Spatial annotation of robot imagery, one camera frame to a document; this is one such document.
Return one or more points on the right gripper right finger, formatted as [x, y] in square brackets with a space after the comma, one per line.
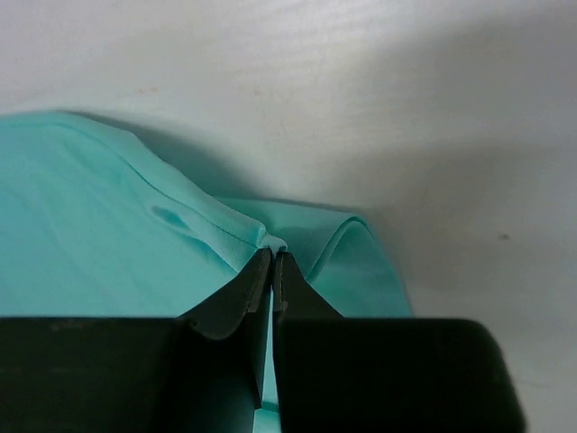
[338, 374]

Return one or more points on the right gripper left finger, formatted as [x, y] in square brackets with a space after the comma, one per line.
[200, 372]

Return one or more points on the teal t shirt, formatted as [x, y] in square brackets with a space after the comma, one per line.
[95, 225]

